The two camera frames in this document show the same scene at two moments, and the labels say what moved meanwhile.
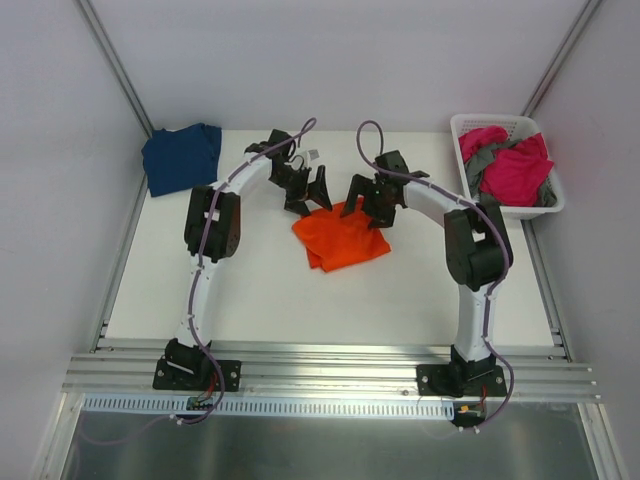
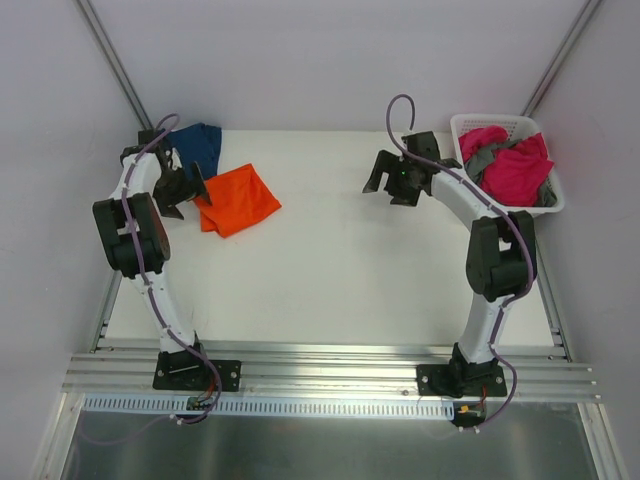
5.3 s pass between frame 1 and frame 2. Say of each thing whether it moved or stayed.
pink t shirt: stayed
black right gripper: moved
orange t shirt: moved
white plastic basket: stayed
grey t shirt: stayed
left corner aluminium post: stayed
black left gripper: moved
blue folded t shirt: stayed
